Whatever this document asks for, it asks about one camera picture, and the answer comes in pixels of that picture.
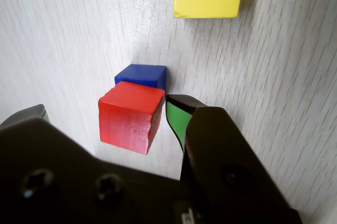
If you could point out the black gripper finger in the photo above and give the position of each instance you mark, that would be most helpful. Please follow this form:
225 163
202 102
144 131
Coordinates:
29 129
216 150

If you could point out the red wooden cube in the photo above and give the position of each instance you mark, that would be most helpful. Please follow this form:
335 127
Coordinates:
126 118

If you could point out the blue wooden cube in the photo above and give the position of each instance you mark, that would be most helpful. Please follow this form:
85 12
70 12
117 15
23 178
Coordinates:
142 74

